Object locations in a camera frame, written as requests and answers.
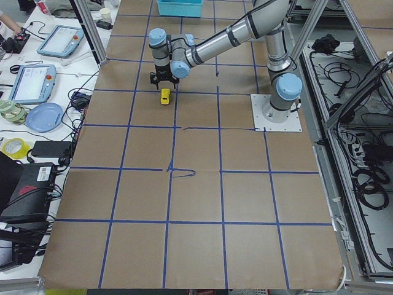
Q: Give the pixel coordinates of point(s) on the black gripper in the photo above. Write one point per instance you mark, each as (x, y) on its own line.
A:
(163, 74)

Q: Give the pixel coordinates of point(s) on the yellow beetle toy car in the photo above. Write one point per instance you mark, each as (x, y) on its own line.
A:
(165, 96)

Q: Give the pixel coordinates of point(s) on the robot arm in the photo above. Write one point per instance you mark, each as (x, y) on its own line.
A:
(176, 54)

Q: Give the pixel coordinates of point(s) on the teal plastic bin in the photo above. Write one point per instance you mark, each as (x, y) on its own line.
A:
(180, 8)

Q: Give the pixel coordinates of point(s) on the paper cup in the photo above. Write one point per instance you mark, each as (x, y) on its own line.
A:
(105, 15)

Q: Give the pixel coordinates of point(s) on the upper teach pendant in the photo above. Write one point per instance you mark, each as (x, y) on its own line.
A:
(61, 42)

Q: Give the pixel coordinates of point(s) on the teach pendant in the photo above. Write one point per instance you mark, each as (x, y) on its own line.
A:
(61, 42)
(33, 84)

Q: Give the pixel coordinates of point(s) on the blue plate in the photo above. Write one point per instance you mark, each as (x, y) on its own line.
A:
(44, 117)

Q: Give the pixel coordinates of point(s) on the lower teach pendant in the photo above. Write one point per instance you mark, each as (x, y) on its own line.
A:
(33, 84)

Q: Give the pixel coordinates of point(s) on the green tape rolls jar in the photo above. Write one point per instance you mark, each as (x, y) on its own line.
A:
(13, 112)

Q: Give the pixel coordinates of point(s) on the yellow tape roll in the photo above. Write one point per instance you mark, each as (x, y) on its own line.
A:
(15, 148)

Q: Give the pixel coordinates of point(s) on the black laptop box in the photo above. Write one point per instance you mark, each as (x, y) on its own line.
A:
(25, 191)

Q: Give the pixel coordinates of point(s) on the aluminium frame post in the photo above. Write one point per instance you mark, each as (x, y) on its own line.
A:
(89, 28)

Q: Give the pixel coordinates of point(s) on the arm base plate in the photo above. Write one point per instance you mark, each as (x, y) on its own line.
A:
(268, 119)

